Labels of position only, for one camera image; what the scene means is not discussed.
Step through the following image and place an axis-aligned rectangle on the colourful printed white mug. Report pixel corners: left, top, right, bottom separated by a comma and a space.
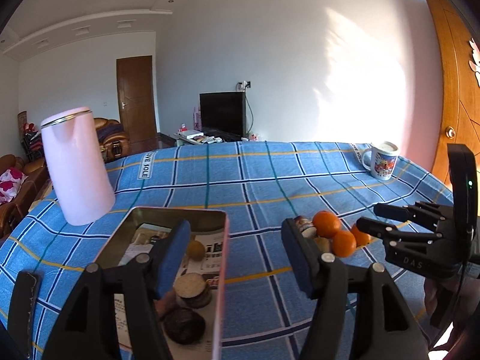
361, 141, 399, 181

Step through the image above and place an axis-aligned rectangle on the low tv stand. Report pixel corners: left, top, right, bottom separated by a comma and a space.
157, 129, 242, 147

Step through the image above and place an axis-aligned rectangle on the pink electric kettle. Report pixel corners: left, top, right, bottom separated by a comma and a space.
41, 106, 116, 226

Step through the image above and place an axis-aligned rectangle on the orange wooden door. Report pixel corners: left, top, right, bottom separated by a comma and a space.
426, 0, 479, 189

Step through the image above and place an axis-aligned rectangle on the yellow fruit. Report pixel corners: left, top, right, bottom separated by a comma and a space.
186, 240, 206, 262

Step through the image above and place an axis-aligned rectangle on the purple sweet potato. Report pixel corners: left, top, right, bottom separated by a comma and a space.
154, 289, 176, 320

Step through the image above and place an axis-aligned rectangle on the pink floral sofa cushion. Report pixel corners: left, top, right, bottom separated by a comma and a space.
0, 167, 27, 205

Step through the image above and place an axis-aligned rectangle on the brown leather sofa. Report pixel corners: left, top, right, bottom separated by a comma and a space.
1, 154, 49, 242

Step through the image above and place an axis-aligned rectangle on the wall socket with plug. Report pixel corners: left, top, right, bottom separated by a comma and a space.
236, 80, 251, 92

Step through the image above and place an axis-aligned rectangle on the brown wooden interior door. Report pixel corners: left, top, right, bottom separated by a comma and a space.
116, 55, 157, 145

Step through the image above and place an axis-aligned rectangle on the pink bottle beside television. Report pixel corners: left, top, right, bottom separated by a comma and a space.
193, 107, 202, 131

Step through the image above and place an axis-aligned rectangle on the brown leather armchair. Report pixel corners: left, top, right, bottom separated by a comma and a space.
94, 118, 131, 163

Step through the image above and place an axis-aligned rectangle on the person's right hand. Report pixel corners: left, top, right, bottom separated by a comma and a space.
424, 276, 479, 349

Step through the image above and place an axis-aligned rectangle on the black television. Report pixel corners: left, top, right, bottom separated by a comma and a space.
199, 92, 247, 140

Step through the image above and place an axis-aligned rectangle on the small yellow-brown fruit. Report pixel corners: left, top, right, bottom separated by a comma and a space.
313, 236, 332, 254

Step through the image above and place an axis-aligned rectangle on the black power cable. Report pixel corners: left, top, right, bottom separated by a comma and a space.
236, 81, 256, 139

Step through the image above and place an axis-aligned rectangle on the orange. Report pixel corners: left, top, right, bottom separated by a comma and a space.
312, 211, 342, 238
331, 230, 356, 258
350, 224, 372, 247

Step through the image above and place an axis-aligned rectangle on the brass door knob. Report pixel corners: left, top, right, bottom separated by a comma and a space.
444, 126, 456, 140

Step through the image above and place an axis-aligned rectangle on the blue plaid tablecloth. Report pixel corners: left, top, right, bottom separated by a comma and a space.
1, 142, 452, 359

